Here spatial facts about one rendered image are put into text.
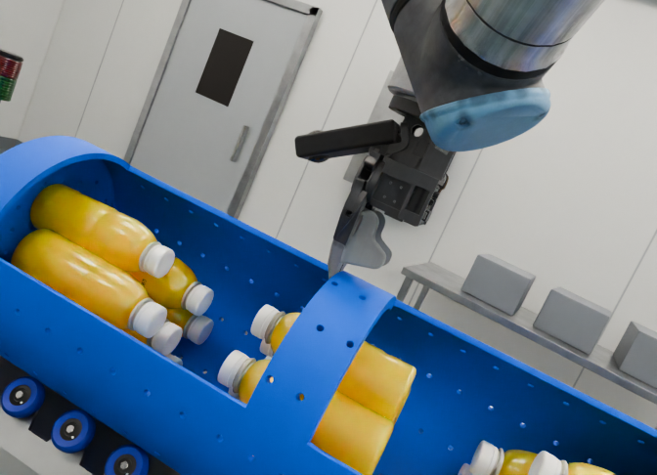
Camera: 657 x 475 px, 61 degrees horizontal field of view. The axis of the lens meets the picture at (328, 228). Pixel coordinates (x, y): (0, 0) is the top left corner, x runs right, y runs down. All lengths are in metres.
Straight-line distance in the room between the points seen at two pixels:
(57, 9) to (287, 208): 3.08
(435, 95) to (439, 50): 0.03
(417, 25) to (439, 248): 3.48
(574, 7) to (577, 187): 3.48
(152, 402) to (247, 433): 0.10
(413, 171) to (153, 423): 0.36
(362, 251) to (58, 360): 0.33
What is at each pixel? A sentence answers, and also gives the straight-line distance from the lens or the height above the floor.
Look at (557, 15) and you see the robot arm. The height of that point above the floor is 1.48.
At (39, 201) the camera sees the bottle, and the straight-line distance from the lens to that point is 0.78.
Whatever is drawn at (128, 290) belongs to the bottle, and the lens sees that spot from 0.67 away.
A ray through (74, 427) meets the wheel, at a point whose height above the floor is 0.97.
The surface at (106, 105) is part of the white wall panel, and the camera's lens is 5.50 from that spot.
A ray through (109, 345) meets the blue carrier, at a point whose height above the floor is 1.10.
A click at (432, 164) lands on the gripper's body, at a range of 0.59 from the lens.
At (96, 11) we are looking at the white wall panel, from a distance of 5.83.
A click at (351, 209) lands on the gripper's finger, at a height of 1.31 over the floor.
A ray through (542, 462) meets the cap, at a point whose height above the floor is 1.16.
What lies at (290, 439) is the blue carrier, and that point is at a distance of 0.53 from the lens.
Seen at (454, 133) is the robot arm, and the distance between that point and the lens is 0.42.
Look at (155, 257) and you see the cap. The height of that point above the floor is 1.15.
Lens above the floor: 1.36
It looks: 8 degrees down
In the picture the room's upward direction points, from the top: 24 degrees clockwise
